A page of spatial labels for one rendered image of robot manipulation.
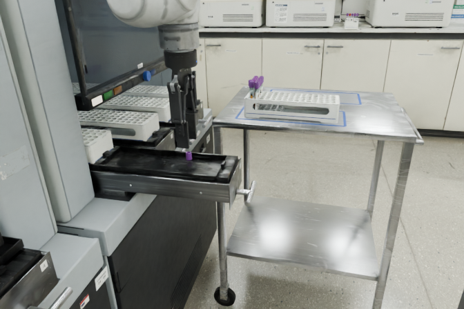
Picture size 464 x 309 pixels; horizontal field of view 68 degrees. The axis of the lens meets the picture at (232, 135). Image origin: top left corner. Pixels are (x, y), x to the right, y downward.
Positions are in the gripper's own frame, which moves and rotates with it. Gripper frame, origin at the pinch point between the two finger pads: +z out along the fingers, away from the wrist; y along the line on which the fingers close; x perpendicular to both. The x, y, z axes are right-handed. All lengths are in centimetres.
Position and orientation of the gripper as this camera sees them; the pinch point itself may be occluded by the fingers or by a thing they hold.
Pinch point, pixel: (186, 131)
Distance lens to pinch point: 87.3
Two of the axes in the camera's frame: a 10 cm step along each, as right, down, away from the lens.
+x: 9.7, 0.7, -2.1
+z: 0.2, 9.2, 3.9
